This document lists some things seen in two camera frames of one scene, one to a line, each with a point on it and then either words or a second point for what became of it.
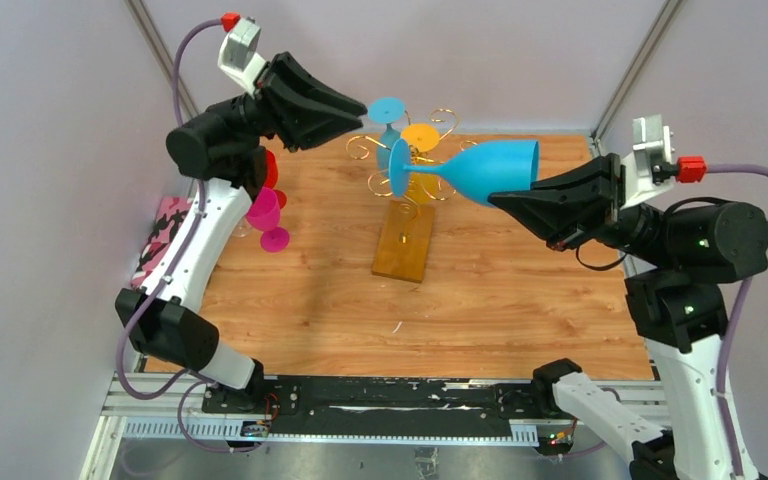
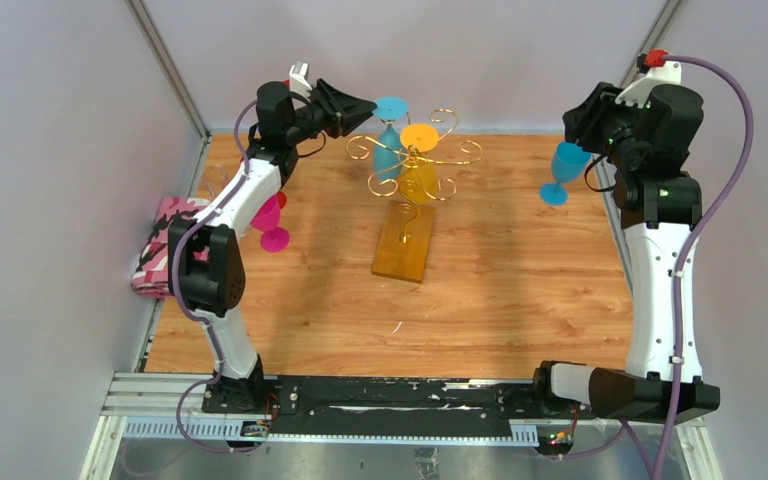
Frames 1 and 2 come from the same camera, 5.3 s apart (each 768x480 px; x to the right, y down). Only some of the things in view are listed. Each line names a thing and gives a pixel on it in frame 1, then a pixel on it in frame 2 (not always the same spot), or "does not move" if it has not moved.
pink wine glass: [264, 214] does not move
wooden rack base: [404, 240] does not move
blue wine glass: [482, 168] -> [569, 163]
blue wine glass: [386, 111] does not move
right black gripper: [567, 206] -> [581, 122]
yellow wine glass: [422, 137] does not move
